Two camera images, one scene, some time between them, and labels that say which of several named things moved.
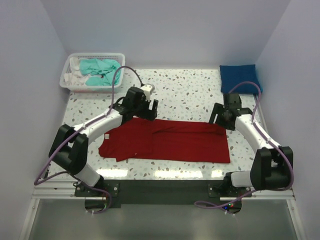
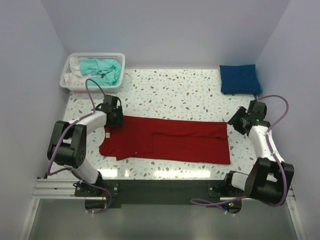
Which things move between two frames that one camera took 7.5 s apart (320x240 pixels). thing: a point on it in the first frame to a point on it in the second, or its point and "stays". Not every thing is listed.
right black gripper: (221, 115) to (238, 120)
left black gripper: (151, 110) to (117, 120)
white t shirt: (75, 77) stays
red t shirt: (167, 140) stays
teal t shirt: (105, 68) stays
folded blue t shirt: (231, 75) stays
